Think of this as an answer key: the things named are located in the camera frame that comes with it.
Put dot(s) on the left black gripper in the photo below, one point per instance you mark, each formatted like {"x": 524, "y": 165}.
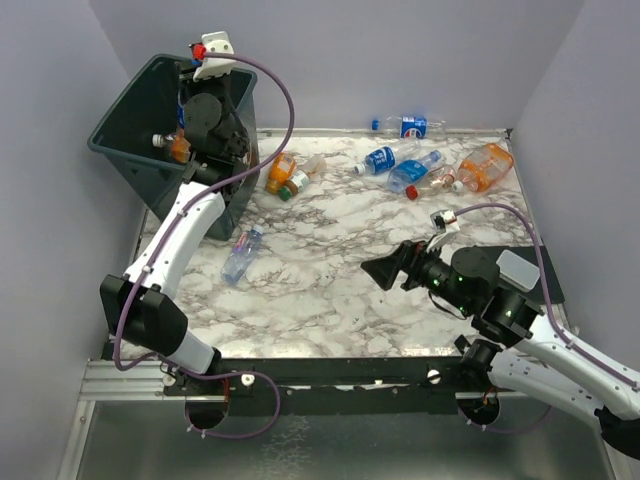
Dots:
{"x": 190, "y": 85}

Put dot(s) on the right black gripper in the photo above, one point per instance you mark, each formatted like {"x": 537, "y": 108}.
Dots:
{"x": 408, "y": 257}

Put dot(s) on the large orange bottle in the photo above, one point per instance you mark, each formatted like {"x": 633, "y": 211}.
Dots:
{"x": 482, "y": 168}
{"x": 174, "y": 145}

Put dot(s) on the clear bottle red print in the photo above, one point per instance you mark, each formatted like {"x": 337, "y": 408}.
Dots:
{"x": 433, "y": 183}

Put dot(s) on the Pepsi bottle edge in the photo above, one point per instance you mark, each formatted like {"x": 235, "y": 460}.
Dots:
{"x": 180, "y": 114}

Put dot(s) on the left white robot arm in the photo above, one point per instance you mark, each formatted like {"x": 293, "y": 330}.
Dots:
{"x": 139, "y": 305}

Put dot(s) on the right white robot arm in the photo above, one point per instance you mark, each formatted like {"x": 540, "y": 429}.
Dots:
{"x": 520, "y": 347}

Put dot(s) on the dark green plastic bin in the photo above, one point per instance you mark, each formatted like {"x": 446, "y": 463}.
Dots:
{"x": 148, "y": 106}

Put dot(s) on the light blue label bottle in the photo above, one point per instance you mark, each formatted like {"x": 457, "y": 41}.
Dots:
{"x": 409, "y": 172}

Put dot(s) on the blue label water bottle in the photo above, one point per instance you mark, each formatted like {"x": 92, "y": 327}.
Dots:
{"x": 386, "y": 157}

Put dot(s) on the orange juice bottle left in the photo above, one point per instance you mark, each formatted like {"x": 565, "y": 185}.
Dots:
{"x": 281, "y": 170}

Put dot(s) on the grey rectangular box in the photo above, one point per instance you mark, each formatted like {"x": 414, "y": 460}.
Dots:
{"x": 517, "y": 271}

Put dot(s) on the clear bottle behind tea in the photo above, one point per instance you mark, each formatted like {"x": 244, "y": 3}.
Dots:
{"x": 314, "y": 166}

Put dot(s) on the green cap tea bottle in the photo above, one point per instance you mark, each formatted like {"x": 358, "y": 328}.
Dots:
{"x": 298, "y": 181}

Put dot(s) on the purple label water bottle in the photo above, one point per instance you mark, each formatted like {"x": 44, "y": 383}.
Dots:
{"x": 242, "y": 255}

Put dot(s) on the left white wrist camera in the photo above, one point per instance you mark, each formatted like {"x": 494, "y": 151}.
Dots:
{"x": 213, "y": 56}

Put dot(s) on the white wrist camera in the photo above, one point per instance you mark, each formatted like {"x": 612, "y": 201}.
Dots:
{"x": 213, "y": 56}
{"x": 446, "y": 228}

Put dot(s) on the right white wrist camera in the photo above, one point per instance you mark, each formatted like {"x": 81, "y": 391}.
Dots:
{"x": 446, "y": 228}

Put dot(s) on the Pepsi bottle at back wall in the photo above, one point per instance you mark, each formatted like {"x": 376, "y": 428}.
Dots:
{"x": 409, "y": 127}

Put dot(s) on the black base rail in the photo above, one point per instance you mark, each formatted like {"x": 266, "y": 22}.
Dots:
{"x": 335, "y": 386}

